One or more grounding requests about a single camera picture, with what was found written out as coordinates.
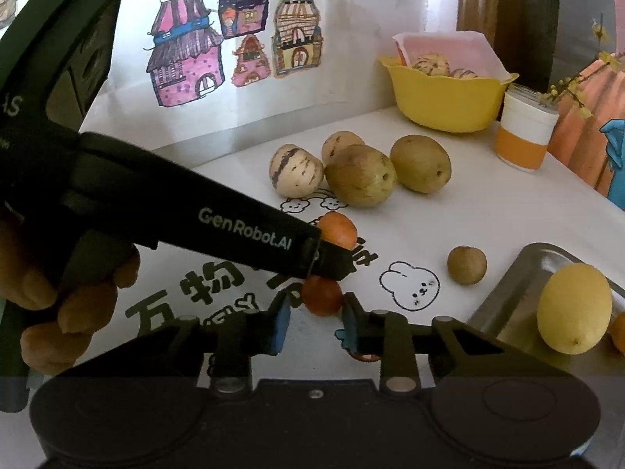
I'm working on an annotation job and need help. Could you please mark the small orange kumquat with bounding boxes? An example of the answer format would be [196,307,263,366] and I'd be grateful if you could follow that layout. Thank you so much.
[317,212,358,251]

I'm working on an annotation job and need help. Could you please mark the small red-orange kumquat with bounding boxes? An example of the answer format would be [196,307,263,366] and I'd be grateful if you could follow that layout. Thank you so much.
[301,276,343,317]

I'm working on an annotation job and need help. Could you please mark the brown-green pear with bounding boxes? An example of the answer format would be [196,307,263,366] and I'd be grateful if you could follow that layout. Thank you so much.
[390,134,451,194]
[325,144,397,208]

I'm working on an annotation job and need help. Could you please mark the small brown longan fruit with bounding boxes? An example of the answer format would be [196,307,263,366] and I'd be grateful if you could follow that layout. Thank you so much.
[447,246,487,286]

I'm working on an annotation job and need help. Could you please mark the yellow lemon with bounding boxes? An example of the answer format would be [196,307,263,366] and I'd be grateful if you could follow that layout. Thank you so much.
[537,263,612,356]

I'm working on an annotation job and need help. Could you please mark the fruits in yellow bowl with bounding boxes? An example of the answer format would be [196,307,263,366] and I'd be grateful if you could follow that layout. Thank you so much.
[411,53,478,79]

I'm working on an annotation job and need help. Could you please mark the person's left hand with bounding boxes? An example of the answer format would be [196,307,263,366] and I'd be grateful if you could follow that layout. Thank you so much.
[1,222,141,376]

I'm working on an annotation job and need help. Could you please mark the white printed table mat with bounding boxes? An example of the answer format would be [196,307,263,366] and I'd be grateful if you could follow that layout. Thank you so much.
[0,107,625,392]

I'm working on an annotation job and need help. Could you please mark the silver metal tray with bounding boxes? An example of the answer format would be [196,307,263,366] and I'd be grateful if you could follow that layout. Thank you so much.
[468,242,624,378]

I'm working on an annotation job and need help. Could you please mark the yellow plastic bowl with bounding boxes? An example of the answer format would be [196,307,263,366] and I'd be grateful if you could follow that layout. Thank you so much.
[378,56,519,133]

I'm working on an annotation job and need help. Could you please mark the colourful houses drawing paper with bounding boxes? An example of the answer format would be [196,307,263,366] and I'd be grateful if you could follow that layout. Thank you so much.
[79,0,426,153]

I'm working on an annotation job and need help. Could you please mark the orange white cup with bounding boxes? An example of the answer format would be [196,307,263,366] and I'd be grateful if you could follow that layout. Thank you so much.
[495,84,559,172]

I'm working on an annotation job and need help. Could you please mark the pink paper in bowl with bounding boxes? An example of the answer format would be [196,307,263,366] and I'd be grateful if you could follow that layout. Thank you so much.
[393,31,512,82]

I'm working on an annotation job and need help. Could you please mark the girl poster painting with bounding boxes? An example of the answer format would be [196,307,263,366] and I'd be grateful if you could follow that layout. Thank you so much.
[549,0,624,208]

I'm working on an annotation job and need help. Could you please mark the yellow flower sprig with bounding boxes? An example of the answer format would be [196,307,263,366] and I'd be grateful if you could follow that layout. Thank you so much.
[539,16,624,120]

